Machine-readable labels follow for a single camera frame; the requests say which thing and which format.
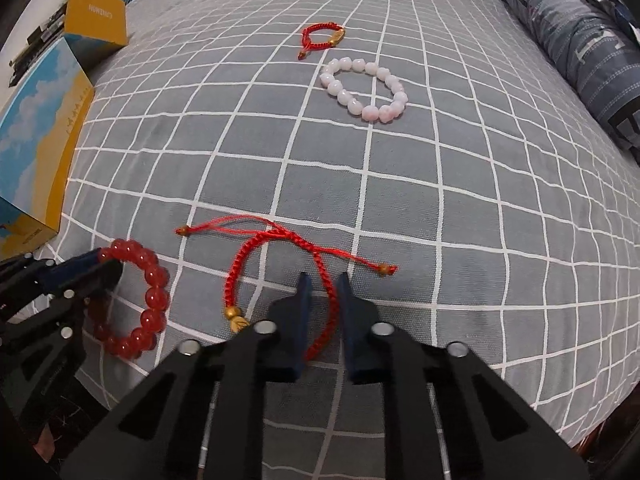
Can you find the blue and yellow cardboard box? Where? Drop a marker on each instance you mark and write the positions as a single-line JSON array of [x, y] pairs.
[[30, 135]]

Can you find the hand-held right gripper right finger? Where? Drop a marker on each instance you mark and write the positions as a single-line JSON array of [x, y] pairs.
[[350, 335]]

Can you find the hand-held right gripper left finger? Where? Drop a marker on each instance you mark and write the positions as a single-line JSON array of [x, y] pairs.
[[300, 330]]

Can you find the folded blue-grey quilt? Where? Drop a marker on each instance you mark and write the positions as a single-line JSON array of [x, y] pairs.
[[565, 30]]

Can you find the grey checked bed sheet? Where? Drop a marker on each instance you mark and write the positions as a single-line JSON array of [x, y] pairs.
[[425, 210]]

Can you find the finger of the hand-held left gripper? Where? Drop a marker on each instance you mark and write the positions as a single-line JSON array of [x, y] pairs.
[[100, 280], [75, 267]]

